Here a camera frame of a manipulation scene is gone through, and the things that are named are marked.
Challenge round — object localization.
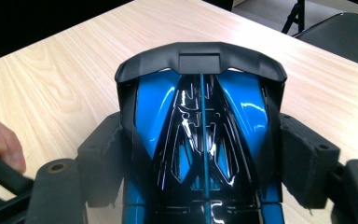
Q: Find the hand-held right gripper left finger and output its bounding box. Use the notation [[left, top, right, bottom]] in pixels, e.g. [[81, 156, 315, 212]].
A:
[[77, 111, 138, 209]]

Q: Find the black folding chair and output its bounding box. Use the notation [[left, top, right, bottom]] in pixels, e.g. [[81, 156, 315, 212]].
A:
[[281, 0, 358, 71]]

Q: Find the blue toy car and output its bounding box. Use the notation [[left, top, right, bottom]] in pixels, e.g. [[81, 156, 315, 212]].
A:
[[115, 41, 288, 224]]

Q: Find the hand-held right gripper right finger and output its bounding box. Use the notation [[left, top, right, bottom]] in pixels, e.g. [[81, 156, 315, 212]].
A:
[[273, 113, 341, 209]]

